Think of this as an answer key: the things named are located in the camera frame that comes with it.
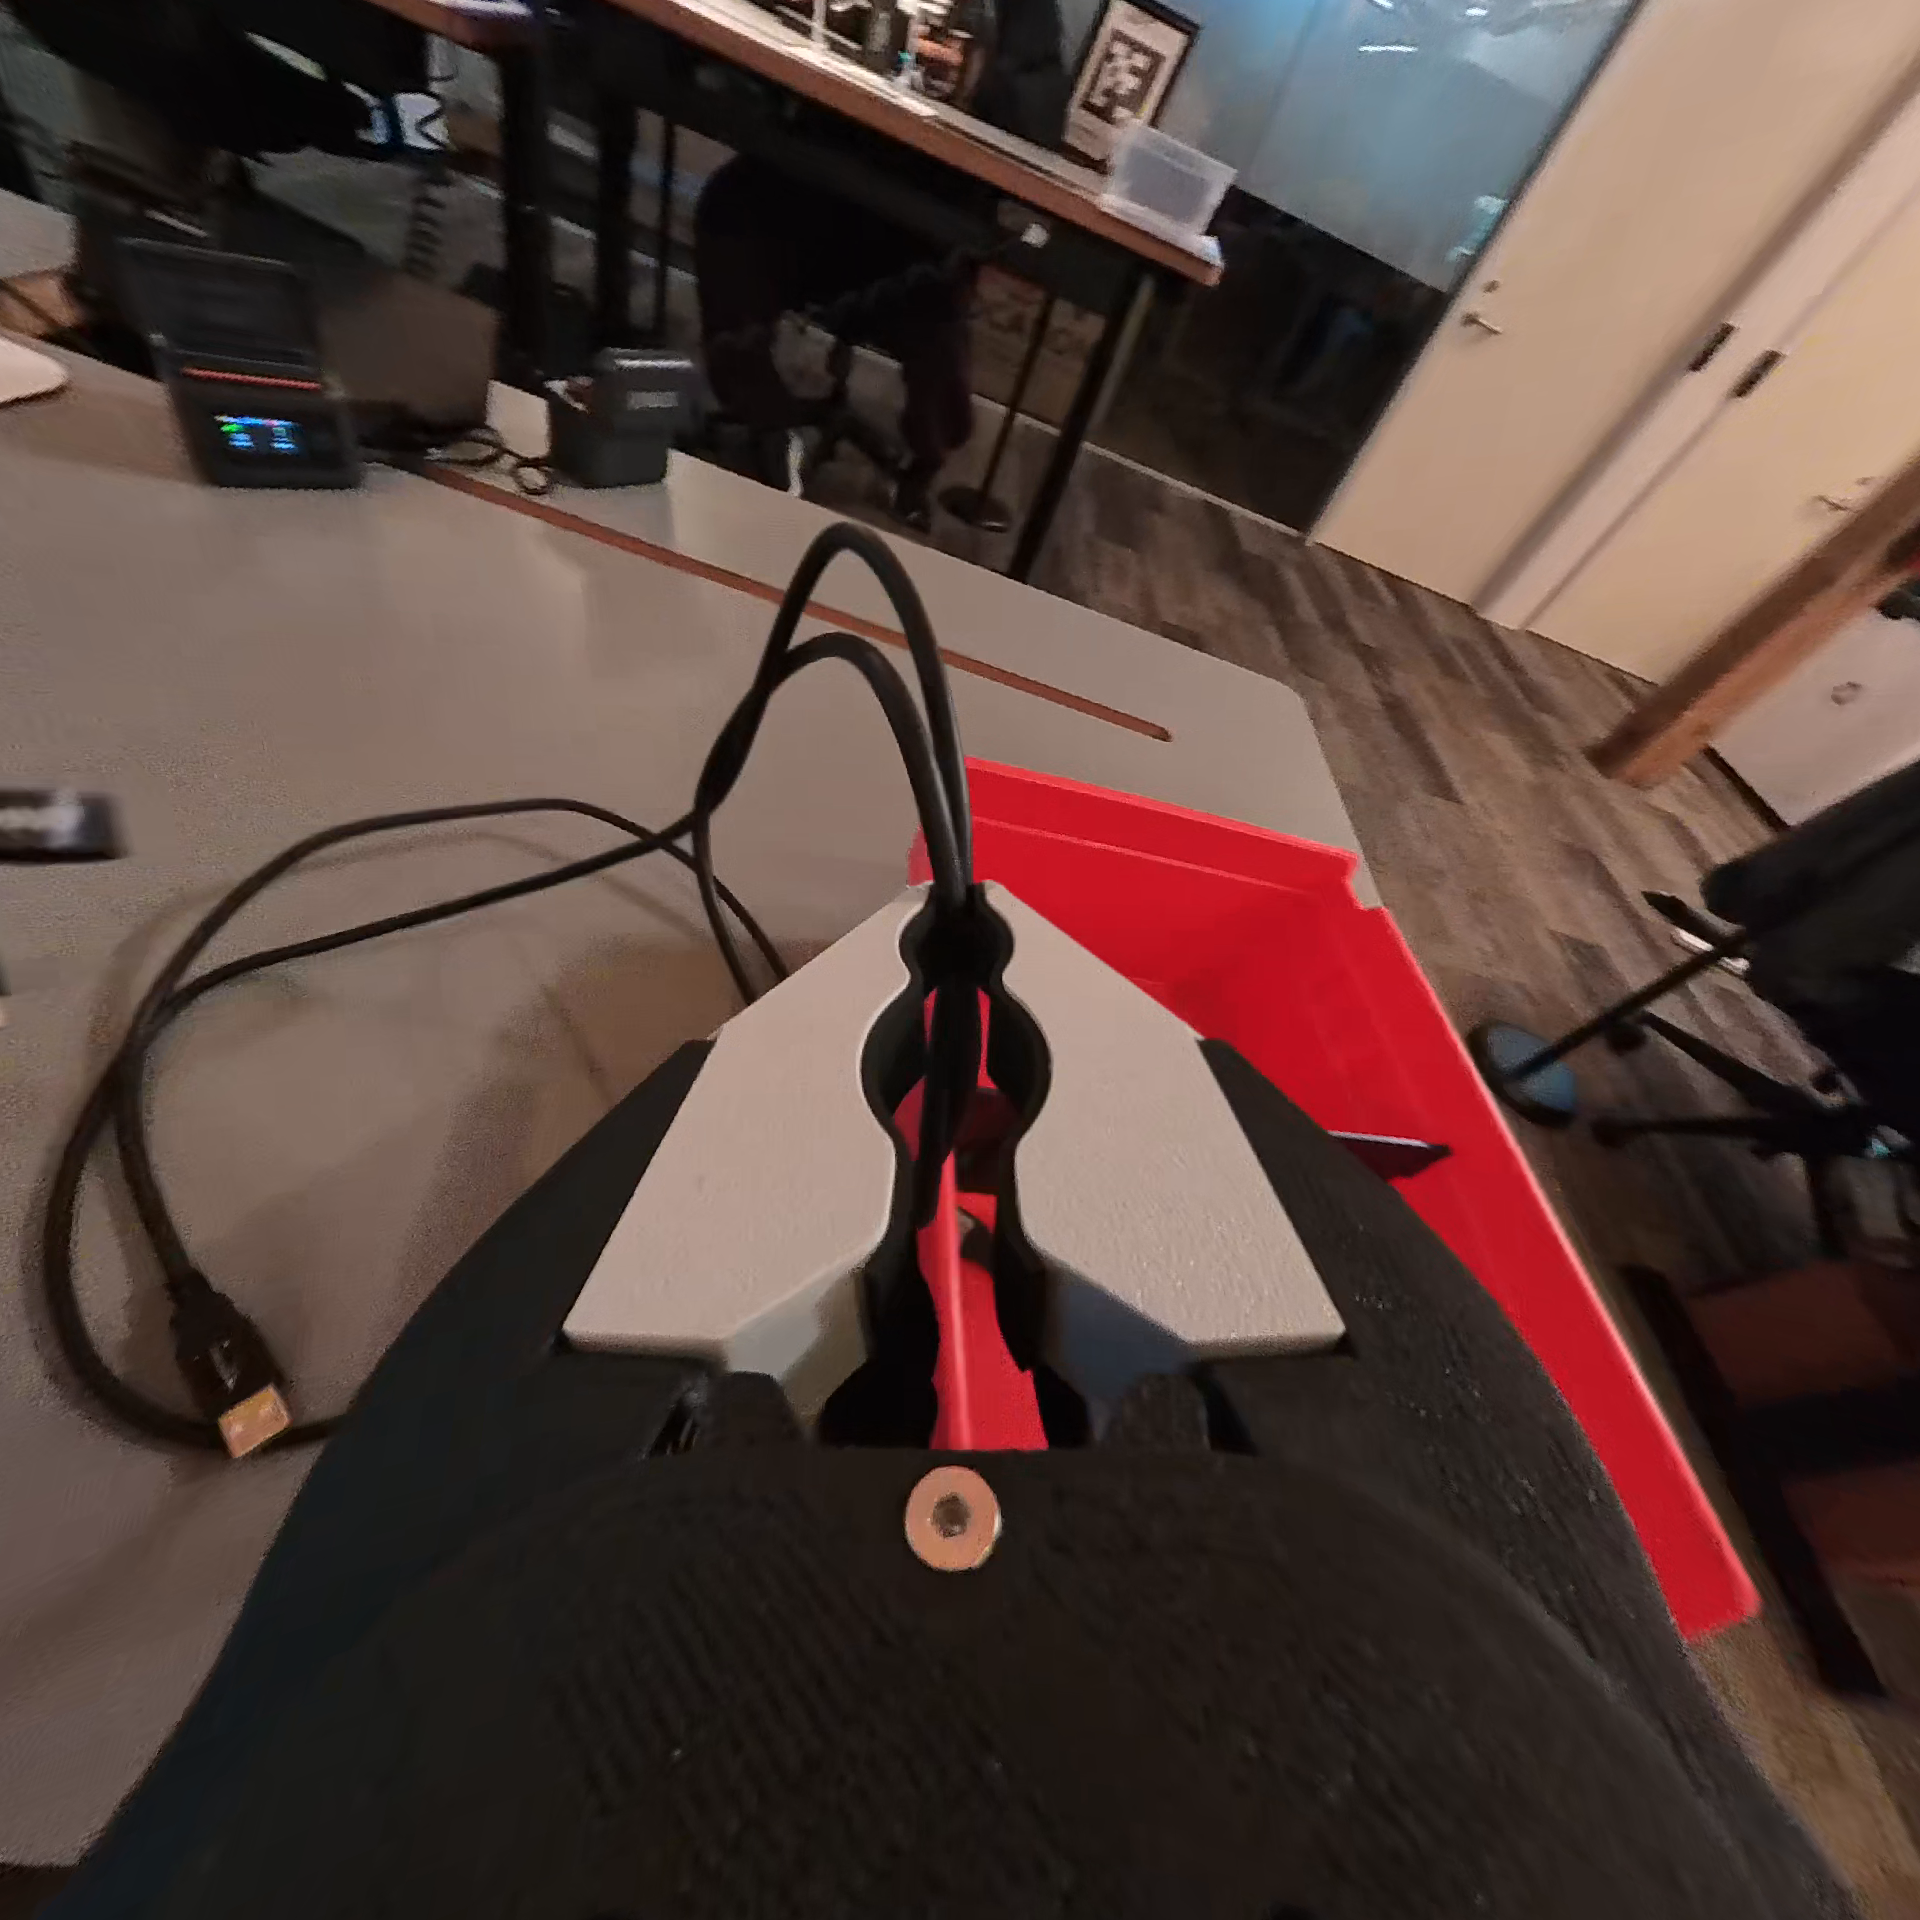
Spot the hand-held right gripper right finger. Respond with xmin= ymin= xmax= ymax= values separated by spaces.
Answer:
xmin=977 ymin=883 xmax=1350 ymax=1449

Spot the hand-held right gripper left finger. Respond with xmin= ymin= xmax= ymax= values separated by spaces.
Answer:
xmin=560 ymin=883 xmax=935 ymax=1440

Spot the red plastic bin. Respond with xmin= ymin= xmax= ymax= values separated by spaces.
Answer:
xmin=901 ymin=756 xmax=1759 ymax=1640

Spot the black cable with usb plug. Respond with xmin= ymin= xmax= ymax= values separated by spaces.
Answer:
xmin=40 ymin=525 xmax=993 ymax=1460

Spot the black usb hub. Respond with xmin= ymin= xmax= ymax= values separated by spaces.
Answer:
xmin=0 ymin=787 xmax=125 ymax=865

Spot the dark hanging jacket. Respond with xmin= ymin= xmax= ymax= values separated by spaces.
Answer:
xmin=1703 ymin=772 xmax=1920 ymax=1051

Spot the small black box device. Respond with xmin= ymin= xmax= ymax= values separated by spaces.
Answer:
xmin=544 ymin=347 xmax=698 ymax=489

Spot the white cabinet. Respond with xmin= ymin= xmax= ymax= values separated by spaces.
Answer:
xmin=1716 ymin=598 xmax=1920 ymax=828

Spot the beige door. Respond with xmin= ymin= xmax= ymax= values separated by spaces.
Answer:
xmin=1500 ymin=134 xmax=1920 ymax=684
xmin=1312 ymin=0 xmax=1920 ymax=600

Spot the black device with display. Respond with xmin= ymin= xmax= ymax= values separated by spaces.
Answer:
xmin=150 ymin=247 xmax=365 ymax=489

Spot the clear plastic container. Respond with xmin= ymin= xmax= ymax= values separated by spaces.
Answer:
xmin=1106 ymin=124 xmax=1239 ymax=227

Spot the wooden table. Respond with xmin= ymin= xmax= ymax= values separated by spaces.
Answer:
xmin=374 ymin=0 xmax=1225 ymax=577

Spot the fiducial marker sign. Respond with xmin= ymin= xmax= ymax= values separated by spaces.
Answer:
xmin=1066 ymin=0 xmax=1201 ymax=160

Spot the wooden post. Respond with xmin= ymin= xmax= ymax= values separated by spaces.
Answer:
xmin=1590 ymin=464 xmax=1920 ymax=788

